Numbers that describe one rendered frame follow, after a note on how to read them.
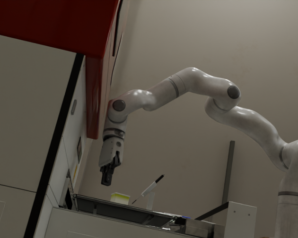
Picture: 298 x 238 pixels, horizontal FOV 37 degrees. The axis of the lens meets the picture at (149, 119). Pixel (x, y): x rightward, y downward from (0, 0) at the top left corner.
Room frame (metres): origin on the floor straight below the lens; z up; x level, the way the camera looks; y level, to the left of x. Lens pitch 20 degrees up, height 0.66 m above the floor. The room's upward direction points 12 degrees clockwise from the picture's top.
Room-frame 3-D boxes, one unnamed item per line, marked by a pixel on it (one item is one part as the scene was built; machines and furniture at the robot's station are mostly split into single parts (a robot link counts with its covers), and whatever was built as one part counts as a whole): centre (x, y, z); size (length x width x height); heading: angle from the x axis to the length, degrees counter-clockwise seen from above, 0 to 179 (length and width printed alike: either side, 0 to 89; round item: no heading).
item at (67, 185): (1.69, 0.24, 0.89); 0.44 x 0.02 x 0.10; 3
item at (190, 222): (1.60, -0.24, 0.89); 0.08 x 0.03 x 0.03; 93
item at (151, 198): (1.97, -0.07, 1.03); 0.06 x 0.04 x 0.13; 93
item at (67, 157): (1.52, 0.24, 1.02); 0.81 x 0.03 x 0.40; 3
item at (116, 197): (2.10, 0.06, 1.00); 0.07 x 0.07 x 0.07; 18
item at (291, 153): (1.71, -0.64, 1.22); 0.19 x 0.12 x 0.24; 11
